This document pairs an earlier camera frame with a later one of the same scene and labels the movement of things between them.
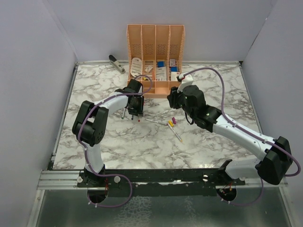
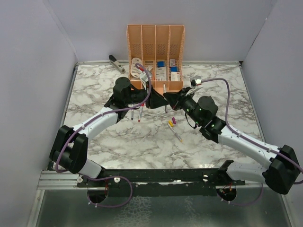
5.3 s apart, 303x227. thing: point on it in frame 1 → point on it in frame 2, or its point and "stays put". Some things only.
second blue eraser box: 173,69 stays put
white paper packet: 161,74 stays put
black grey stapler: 115,64 stays put
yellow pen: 181,140 stays put
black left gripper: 139,110 → 155,100
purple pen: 156,122 → 164,92
